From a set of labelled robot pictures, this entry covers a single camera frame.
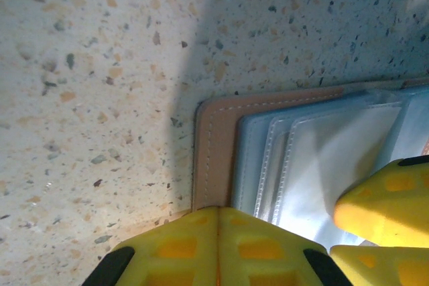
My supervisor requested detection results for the tan leather card holder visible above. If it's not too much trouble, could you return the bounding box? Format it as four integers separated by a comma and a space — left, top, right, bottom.
192, 78, 429, 253

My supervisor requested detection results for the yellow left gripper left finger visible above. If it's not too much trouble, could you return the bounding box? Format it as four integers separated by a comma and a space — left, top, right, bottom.
82, 206, 221, 286

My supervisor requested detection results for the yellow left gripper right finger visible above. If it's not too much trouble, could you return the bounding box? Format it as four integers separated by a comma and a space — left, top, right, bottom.
219, 206, 353, 286

